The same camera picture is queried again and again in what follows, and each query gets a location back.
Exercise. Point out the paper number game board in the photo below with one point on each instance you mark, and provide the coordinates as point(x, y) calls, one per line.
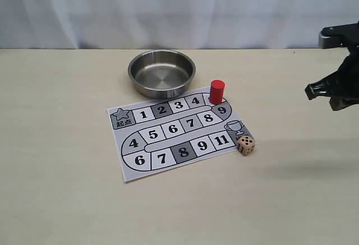
point(158, 135)

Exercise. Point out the stainless steel round bowl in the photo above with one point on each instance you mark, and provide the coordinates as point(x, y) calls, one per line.
point(161, 73)

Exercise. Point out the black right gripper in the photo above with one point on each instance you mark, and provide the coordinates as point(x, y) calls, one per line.
point(342, 85)

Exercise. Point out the red cylinder game piece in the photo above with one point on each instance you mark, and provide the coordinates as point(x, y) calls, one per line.
point(216, 91)

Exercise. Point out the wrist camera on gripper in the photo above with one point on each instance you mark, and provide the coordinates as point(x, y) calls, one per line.
point(340, 36)

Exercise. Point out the beige wooden die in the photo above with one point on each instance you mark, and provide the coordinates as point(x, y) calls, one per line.
point(245, 144)

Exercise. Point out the white backdrop curtain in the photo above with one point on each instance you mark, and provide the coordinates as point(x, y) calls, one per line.
point(175, 24)

